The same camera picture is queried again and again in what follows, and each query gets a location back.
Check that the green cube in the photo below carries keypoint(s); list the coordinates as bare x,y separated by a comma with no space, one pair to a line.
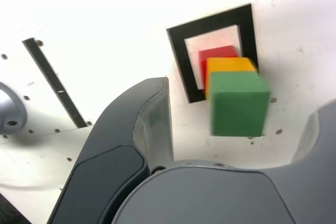
239,108

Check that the black tape strip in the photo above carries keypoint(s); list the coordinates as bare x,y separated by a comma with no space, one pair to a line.
52,77

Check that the black tape square outline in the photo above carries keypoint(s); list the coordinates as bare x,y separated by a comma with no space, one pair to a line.
185,64

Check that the yellow cube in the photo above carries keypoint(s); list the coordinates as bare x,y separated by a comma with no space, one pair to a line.
231,64

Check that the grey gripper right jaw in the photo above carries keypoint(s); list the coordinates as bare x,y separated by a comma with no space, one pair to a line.
210,195

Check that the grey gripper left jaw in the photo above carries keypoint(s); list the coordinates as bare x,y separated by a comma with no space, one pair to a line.
110,142

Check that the red cube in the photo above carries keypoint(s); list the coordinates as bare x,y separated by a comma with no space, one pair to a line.
218,52

